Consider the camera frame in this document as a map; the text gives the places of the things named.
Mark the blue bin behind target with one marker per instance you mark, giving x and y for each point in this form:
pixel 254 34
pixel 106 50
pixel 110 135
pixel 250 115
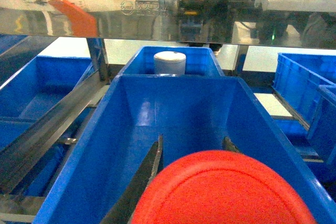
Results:
pixel 199 61

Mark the blue bin at right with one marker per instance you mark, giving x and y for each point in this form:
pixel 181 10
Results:
pixel 297 79

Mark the stainless steel shelf rail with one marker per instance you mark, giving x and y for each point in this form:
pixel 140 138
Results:
pixel 281 23

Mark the red mushroom push button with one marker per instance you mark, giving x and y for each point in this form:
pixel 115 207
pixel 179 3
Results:
pixel 220 187

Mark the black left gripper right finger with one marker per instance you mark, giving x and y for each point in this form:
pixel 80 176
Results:
pixel 228 145

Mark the white cylinder container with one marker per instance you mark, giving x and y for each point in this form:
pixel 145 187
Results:
pixel 169 62

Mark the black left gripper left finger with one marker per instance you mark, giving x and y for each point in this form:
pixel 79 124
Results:
pixel 123 210

